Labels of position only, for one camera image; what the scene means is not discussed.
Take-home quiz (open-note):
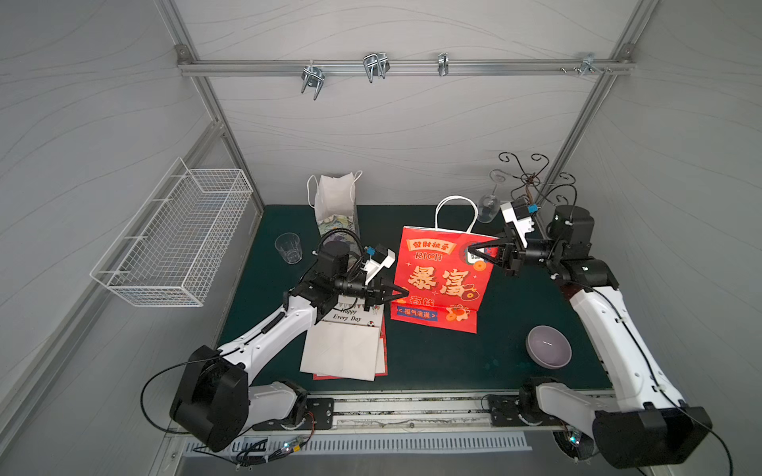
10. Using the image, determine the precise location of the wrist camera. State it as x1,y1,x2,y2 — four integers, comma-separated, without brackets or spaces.
362,245,396,285
500,198,539,248

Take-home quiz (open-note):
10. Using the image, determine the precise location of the pink bowl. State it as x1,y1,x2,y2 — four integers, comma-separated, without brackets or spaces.
525,325,573,370

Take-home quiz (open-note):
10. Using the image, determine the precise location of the white vent grille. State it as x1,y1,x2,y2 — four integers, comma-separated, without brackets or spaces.
217,432,532,459

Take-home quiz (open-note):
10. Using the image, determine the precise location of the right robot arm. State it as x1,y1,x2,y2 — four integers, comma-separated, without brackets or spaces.
468,200,712,469

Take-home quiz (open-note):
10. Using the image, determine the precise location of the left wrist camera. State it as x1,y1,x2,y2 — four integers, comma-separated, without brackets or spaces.
362,245,396,285

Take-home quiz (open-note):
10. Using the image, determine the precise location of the scrolled metal glass rack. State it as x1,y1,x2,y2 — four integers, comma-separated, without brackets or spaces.
488,151,579,207

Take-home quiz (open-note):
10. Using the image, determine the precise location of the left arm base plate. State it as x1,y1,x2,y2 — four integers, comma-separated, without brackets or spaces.
252,397,335,432

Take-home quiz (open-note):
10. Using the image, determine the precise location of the leftmost metal hook clamp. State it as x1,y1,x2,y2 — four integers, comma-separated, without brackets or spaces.
301,65,325,100

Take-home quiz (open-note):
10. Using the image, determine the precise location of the floral paper bag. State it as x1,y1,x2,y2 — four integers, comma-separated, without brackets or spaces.
306,171,362,236

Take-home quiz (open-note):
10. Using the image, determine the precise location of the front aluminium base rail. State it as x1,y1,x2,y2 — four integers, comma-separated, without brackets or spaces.
154,389,620,438

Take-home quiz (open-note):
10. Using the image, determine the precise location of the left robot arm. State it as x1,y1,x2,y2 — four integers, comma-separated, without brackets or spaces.
155,229,409,451

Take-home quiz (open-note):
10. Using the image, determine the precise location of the wine glass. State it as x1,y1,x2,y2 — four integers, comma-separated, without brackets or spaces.
477,186,500,223

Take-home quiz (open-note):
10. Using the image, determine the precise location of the white wire basket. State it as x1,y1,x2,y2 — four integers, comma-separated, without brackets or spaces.
89,158,253,307

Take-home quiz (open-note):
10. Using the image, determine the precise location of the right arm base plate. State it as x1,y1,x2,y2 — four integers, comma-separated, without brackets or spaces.
481,394,533,428

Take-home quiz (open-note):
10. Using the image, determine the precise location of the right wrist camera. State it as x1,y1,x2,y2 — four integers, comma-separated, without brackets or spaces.
500,198,539,248

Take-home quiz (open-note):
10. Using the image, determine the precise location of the white paper bag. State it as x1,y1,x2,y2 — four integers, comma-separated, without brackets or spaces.
300,297,385,382

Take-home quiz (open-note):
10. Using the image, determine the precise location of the red paper bag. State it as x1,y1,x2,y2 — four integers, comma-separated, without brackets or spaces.
313,321,388,381
390,196,493,334

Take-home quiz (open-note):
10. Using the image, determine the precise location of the horizontal aluminium rail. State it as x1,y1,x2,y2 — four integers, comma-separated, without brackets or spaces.
178,56,636,77

